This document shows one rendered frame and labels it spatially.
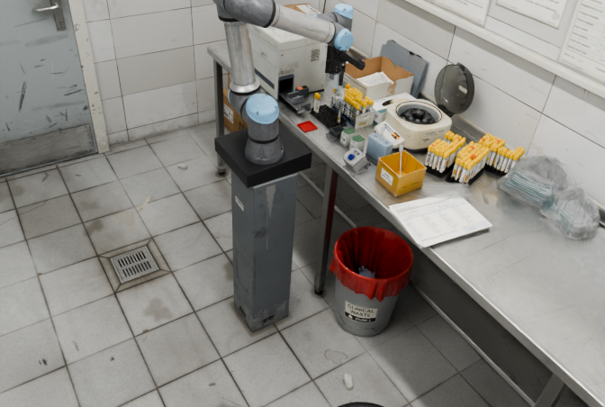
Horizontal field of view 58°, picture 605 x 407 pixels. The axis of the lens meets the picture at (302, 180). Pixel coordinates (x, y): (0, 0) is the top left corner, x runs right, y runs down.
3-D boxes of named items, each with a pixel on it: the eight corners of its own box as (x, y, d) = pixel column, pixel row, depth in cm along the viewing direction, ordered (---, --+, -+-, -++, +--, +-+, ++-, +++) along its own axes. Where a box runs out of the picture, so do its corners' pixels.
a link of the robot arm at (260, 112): (256, 144, 200) (254, 113, 191) (240, 126, 209) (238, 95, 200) (284, 135, 204) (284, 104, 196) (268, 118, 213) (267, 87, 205)
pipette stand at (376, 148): (363, 157, 226) (365, 136, 220) (374, 151, 230) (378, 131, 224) (380, 168, 220) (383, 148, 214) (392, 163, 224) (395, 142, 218)
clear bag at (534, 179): (490, 186, 215) (503, 148, 204) (509, 168, 226) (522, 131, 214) (554, 217, 202) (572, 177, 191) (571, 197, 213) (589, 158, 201)
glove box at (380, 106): (364, 116, 253) (366, 97, 247) (402, 104, 264) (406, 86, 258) (380, 129, 245) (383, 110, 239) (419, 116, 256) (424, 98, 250)
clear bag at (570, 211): (533, 205, 207) (545, 176, 198) (572, 201, 210) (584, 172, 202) (564, 242, 191) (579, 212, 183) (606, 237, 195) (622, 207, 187)
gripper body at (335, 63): (325, 67, 228) (328, 39, 221) (346, 68, 228) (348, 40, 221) (324, 75, 222) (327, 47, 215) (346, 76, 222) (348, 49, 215)
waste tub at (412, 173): (374, 178, 214) (377, 158, 208) (401, 170, 220) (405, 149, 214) (394, 198, 205) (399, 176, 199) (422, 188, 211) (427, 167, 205)
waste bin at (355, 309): (310, 301, 276) (317, 237, 249) (367, 275, 292) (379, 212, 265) (354, 357, 251) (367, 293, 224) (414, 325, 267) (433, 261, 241)
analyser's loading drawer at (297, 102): (275, 94, 261) (275, 84, 257) (287, 91, 264) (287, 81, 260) (298, 113, 247) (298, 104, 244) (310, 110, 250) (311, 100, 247)
